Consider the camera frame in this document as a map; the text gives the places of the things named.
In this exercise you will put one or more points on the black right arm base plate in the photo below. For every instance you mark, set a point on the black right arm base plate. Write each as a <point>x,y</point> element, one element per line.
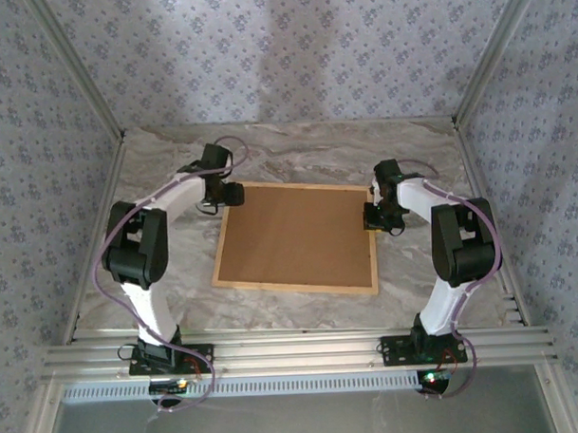
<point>393,350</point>

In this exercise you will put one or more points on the small controller board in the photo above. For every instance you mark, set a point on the small controller board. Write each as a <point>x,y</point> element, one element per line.
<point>169,386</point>
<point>434,380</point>

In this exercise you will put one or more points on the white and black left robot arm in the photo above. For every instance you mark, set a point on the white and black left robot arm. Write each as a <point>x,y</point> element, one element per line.
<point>138,245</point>

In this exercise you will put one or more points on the brown backing board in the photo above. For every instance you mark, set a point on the brown backing board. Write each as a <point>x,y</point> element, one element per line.
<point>294,235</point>

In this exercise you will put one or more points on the aluminium mounting rail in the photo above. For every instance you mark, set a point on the aluminium mounting rail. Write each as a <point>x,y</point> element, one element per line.
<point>294,351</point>

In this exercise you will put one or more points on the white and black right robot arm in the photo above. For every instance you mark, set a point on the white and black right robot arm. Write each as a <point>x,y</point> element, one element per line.
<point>465,243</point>

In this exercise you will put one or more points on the light wooden picture frame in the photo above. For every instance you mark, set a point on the light wooden picture frame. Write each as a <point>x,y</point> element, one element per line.
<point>296,287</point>

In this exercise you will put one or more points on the aluminium corner post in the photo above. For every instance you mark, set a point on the aluminium corner post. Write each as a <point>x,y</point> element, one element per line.
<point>78,67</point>
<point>494,52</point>

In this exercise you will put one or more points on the grey metal panel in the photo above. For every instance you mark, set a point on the grey metal panel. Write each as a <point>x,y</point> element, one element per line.
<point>296,420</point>

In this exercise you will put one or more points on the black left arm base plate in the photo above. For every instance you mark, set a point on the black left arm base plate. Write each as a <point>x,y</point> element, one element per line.
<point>203,348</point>

